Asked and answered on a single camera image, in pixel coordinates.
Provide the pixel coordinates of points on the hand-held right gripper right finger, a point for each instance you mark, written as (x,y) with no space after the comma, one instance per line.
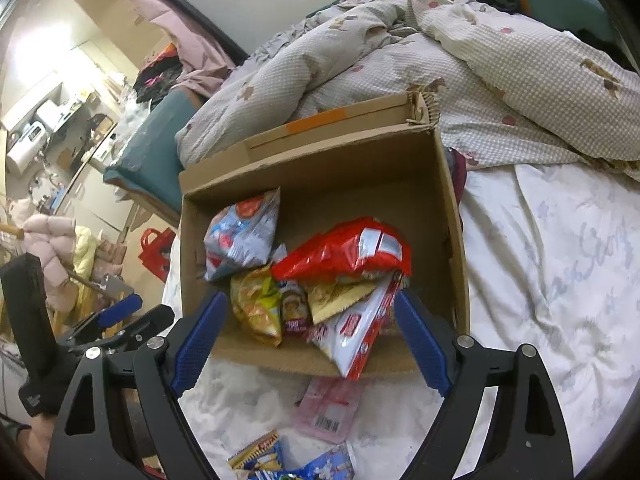
(422,345)

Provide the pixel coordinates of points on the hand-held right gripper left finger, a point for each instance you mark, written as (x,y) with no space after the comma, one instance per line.
(197,347)

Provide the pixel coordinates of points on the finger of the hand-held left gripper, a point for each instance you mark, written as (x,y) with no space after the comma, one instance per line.
(120,307)
(150,321)

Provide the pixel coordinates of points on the white pink print snack packet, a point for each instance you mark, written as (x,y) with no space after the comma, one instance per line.
(355,332)

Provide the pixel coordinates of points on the orange yellow snack packet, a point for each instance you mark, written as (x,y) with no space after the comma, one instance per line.
(335,299)

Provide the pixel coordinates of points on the small cartoon print snack packet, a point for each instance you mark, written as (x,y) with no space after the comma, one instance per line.
(295,310)

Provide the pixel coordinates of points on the light blue red snack packet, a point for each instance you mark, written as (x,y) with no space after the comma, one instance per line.
(245,240)

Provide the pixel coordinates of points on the flag print snack packet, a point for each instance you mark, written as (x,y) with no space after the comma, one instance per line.
(260,452)

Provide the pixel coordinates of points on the brown cardboard box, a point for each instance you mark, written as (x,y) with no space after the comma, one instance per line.
(350,195)

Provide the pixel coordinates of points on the person's left forearm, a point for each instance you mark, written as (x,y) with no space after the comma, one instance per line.
(30,442)

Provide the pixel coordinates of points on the person's left hand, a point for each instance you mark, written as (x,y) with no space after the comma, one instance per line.
(45,392)

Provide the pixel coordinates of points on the yellow jacket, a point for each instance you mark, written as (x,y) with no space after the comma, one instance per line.
(85,255)

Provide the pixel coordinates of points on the pink puffer jacket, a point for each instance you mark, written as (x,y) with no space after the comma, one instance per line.
(45,240)

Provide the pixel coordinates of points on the red tote bag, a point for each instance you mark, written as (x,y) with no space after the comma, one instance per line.
(155,250)

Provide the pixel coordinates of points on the white kitchen base cabinet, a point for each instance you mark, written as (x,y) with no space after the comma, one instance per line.
(100,195)

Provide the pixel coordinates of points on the teal footboard cushion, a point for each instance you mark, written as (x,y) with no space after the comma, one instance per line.
(150,145)

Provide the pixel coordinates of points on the white water heater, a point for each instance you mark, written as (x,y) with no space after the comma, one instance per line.
(27,135)

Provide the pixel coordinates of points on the white paper towel roll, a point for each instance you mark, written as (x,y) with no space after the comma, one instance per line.
(47,111)

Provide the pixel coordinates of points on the pile of clothes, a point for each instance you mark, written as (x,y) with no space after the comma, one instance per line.
(155,77)

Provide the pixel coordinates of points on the checked quilt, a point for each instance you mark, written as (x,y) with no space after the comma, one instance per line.
(500,60)

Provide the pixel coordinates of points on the pink curtain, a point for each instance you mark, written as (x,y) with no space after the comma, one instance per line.
(165,15)

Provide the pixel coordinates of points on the kitchen wall cabinet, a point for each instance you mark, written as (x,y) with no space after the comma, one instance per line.
(35,95)

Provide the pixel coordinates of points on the black door frame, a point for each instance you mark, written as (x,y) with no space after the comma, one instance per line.
(210,25)

